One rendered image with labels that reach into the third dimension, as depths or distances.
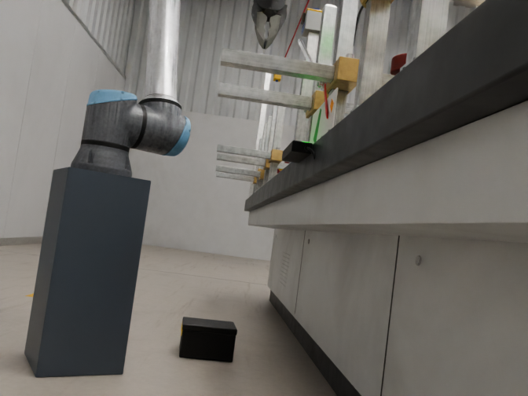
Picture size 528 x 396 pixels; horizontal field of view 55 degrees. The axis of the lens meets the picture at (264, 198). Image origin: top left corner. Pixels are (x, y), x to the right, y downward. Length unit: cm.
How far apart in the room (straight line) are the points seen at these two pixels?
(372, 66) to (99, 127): 98
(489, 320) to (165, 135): 120
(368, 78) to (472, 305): 42
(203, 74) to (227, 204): 234
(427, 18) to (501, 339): 46
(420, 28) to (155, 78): 127
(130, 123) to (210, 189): 727
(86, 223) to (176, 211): 740
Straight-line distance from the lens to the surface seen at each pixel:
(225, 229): 888
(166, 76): 183
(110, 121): 167
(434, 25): 70
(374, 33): 95
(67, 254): 158
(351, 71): 111
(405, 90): 61
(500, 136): 49
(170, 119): 176
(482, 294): 89
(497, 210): 47
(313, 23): 174
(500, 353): 84
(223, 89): 135
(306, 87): 169
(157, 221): 900
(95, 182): 159
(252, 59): 112
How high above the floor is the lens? 49
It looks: 4 degrees up
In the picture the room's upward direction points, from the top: 8 degrees clockwise
